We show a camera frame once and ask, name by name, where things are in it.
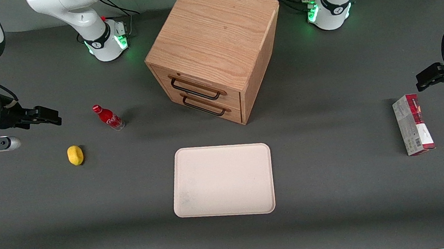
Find black drawer handle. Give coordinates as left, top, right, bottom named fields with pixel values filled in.
left=170, top=73, right=222, bottom=105
left=182, top=92, right=227, bottom=120

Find wooden drawer cabinet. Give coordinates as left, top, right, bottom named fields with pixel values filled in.
left=138, top=0, right=293, bottom=136

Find red coke bottle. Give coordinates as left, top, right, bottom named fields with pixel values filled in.
left=92, top=102, right=126, bottom=134

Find grey and red carton box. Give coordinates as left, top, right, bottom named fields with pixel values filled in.
left=391, top=92, right=437, bottom=158

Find beige plastic tray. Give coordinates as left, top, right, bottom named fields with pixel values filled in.
left=167, top=138, right=278, bottom=224

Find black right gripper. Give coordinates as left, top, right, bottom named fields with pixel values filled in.
left=0, top=89, right=63, bottom=133

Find black cables at right arm base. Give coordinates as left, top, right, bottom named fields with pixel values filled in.
left=98, top=0, right=144, bottom=41

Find yellow lemon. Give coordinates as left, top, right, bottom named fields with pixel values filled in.
left=66, top=145, right=85, bottom=167

